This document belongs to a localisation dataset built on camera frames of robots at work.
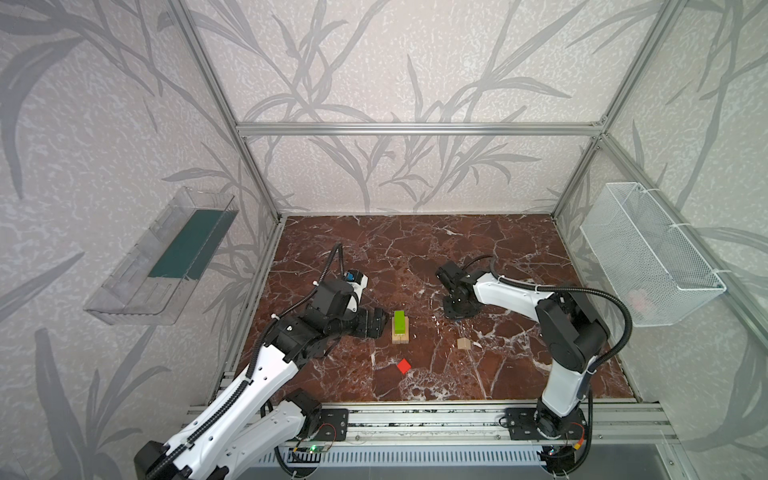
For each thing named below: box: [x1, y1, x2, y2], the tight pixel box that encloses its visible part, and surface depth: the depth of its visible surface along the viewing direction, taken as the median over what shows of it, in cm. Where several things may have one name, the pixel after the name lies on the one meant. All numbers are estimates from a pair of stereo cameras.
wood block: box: [392, 316, 409, 344], surface depth 88 cm
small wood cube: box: [457, 337, 471, 350], surface depth 88 cm
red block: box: [396, 358, 412, 375], surface depth 84 cm
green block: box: [394, 310, 405, 334], surface depth 88 cm
